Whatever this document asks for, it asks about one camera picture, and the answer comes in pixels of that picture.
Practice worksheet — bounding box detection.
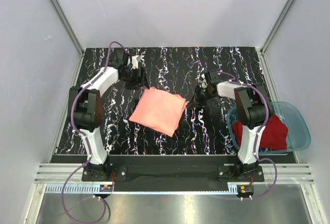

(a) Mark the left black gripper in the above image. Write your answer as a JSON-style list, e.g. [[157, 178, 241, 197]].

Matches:
[[121, 66, 149, 91]]

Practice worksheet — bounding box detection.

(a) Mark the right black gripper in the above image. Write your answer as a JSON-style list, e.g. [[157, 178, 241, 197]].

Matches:
[[187, 85, 215, 109]]

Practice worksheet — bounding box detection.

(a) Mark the pink t shirt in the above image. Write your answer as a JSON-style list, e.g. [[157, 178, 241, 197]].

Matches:
[[129, 87, 187, 137]]

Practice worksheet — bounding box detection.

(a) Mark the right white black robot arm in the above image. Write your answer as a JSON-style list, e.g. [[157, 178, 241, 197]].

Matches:
[[187, 80, 272, 181]]

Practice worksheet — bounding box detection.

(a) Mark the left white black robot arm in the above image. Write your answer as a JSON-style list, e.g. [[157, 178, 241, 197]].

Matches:
[[68, 65, 150, 181]]

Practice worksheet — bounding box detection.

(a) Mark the black marble pattern mat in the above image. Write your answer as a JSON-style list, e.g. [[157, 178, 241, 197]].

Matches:
[[58, 46, 297, 156]]

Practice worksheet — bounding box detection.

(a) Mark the red t shirt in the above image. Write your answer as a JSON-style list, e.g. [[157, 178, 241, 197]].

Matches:
[[232, 114, 288, 150]]

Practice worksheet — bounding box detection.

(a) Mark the right small controller board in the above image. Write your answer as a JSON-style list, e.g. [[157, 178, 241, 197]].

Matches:
[[238, 185, 254, 195]]

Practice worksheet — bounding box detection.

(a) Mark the small controller board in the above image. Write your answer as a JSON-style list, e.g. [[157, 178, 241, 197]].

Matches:
[[100, 184, 113, 192], [238, 185, 254, 195]]

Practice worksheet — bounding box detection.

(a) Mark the left small controller board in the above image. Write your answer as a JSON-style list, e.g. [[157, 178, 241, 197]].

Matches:
[[100, 184, 113, 192]]

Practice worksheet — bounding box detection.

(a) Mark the blue plastic basket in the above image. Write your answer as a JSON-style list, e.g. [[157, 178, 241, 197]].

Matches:
[[226, 101, 312, 155]]

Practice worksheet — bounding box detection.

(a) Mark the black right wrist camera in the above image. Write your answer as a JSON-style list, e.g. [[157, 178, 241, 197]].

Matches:
[[200, 71, 222, 85]]

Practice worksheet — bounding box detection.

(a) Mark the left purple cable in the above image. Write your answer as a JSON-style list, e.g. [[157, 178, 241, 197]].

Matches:
[[61, 41, 111, 222]]

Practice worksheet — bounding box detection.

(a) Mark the purple cable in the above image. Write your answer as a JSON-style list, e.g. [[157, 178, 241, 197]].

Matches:
[[220, 72, 278, 201], [61, 41, 111, 222]]

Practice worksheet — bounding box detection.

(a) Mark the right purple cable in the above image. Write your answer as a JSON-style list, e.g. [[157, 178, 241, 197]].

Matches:
[[220, 72, 278, 201]]

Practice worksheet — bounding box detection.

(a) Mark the left aluminium frame post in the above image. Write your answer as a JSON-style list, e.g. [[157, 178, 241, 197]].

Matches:
[[49, 0, 85, 55]]

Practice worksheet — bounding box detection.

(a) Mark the aluminium frame post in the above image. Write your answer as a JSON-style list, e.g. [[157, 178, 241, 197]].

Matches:
[[260, 0, 296, 55], [49, 0, 85, 55]]

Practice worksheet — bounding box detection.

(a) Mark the aluminium rail profile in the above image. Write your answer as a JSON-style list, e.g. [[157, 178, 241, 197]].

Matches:
[[34, 163, 314, 185]]

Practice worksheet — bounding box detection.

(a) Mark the white slotted cable duct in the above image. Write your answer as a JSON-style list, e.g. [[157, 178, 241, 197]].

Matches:
[[45, 183, 250, 195]]

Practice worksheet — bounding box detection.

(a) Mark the right aluminium frame post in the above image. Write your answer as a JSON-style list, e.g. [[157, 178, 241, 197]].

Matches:
[[260, 0, 296, 55]]

